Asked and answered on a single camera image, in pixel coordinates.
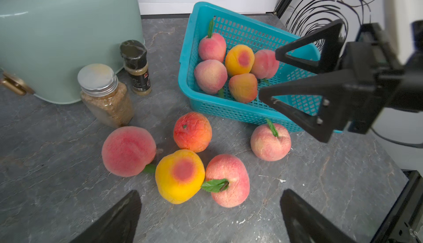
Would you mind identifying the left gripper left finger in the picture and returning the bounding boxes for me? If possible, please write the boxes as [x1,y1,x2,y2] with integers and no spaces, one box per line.
[72,190,142,243]

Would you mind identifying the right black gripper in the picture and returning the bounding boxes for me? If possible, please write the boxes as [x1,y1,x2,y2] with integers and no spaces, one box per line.
[258,19,423,144]

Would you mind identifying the orange red wrinkled peach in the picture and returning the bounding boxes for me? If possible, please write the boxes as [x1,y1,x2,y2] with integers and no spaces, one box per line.
[173,112,213,153]

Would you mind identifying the teal plastic basket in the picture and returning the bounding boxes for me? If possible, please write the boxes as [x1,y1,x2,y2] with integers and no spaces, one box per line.
[178,2,320,132]

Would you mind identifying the yellow peach red spot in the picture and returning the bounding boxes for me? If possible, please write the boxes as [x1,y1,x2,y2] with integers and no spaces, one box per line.
[155,149,205,204]

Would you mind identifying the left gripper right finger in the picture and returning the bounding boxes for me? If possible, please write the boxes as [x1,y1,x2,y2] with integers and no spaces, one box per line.
[280,189,354,243]

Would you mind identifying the black lid spice bottle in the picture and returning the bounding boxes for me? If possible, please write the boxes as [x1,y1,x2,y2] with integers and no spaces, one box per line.
[120,40,152,96]

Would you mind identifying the pink peach with leaf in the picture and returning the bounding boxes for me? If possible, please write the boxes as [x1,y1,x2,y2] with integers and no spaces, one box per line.
[201,154,250,208]

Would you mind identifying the silver lid spice jar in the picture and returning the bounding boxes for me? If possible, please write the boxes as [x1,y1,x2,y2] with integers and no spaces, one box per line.
[77,63,134,128]

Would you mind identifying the orange yellow peach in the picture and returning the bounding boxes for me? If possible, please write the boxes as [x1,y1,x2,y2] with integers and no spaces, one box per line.
[229,73,258,104]

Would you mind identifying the mint green toaster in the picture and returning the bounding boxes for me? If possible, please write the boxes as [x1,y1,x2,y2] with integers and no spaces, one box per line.
[1,0,143,104]

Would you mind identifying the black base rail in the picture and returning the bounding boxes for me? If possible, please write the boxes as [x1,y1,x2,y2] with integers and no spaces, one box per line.
[371,170,423,243]

